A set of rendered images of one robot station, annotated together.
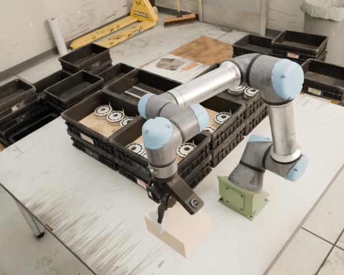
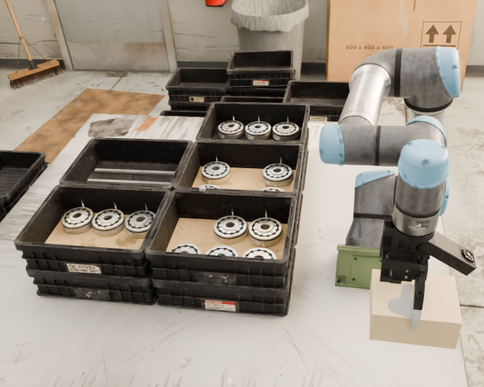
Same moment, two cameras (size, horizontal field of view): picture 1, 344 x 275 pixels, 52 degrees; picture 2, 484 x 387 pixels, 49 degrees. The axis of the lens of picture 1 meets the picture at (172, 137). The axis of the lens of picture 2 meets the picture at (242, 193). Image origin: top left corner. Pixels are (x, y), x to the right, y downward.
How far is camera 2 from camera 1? 72 cm
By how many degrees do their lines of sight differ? 26
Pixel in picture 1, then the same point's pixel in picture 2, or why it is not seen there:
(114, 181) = (161, 322)
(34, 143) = not seen: outside the picture
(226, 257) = (405, 351)
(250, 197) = not seen: hidden behind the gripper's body
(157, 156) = (435, 198)
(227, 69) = (375, 74)
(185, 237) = (455, 315)
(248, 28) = (150, 66)
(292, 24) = (213, 50)
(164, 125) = (439, 147)
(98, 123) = (81, 240)
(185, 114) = (429, 130)
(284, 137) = not seen: hidden behind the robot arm
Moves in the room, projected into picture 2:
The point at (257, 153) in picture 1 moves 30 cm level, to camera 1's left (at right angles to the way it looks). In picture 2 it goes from (382, 194) to (304, 239)
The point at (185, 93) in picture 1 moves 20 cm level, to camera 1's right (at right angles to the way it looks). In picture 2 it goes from (371, 112) to (437, 81)
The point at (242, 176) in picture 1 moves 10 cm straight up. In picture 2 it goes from (374, 233) to (377, 206)
